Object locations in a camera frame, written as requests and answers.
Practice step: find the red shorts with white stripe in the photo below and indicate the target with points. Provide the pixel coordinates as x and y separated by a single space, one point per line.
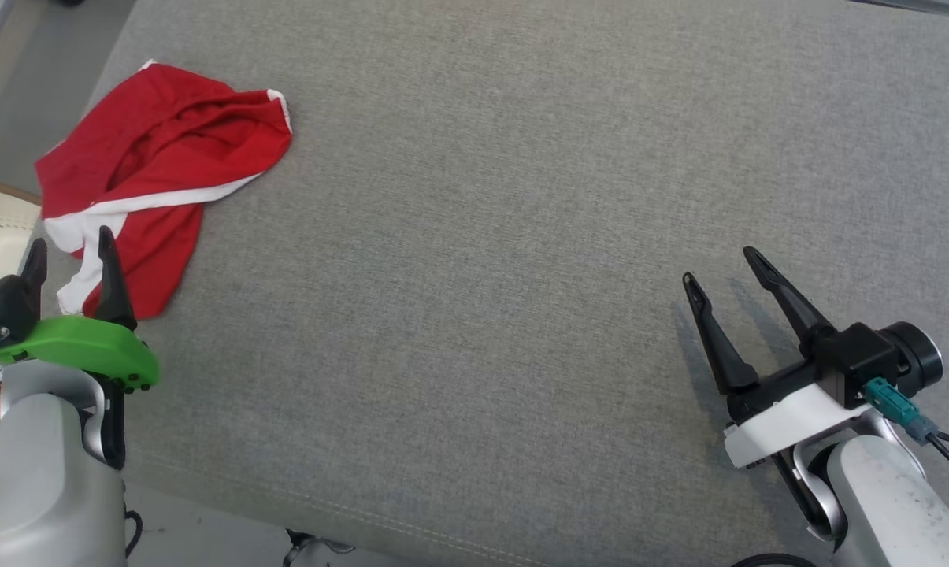
159 157

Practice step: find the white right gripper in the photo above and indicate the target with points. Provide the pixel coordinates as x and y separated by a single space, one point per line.
789 421

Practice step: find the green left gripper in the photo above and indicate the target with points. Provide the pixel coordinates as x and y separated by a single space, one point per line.
80 350

